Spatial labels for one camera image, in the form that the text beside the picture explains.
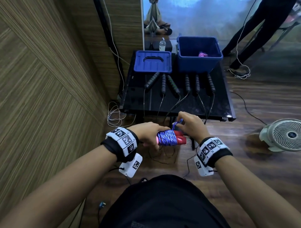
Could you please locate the person's right hand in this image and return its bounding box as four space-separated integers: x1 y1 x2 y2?
174 111 211 144

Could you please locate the person's left hand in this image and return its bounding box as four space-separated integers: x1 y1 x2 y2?
127 122 171 151

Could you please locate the red-handled blue jump rope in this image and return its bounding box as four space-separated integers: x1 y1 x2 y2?
143 118 187 147

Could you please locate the black green-striped jump rope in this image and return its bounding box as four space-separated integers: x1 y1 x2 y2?
143 71 182 118

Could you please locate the blue plastic bin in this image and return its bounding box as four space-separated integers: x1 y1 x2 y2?
176 35 224 74

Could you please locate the person's left forearm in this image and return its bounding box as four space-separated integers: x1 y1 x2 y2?
0 145 118 228

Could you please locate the person's right forearm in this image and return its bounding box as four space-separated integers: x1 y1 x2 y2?
214 155 301 228

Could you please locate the blue bin lid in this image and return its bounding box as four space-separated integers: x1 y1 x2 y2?
133 50 172 74

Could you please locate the person's black clothing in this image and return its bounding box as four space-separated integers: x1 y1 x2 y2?
100 174 231 228

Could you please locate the black wristband with marker tags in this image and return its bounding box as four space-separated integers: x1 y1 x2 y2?
100 127 140 163
196 137 233 168

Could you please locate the black glossy low table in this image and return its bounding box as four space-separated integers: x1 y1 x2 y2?
119 50 236 122

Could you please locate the black pouch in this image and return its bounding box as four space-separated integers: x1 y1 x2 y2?
145 40 173 52

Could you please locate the white floor fan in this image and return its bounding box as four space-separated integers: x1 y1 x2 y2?
259 118 301 153

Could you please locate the black camera cable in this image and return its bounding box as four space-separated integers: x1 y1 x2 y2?
68 167 132 228
183 153 218 178

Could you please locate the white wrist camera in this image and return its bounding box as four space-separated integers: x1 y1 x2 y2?
194 155 214 177
119 153 143 178

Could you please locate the white cable coil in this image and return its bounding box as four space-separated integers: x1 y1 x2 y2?
107 101 136 128

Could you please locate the black floor cable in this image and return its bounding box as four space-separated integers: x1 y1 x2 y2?
230 91 267 126

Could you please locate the thin white hanging cable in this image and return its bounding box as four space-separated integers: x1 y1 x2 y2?
225 0 257 80

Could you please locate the white wall cable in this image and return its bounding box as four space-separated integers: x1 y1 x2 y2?
103 0 130 94

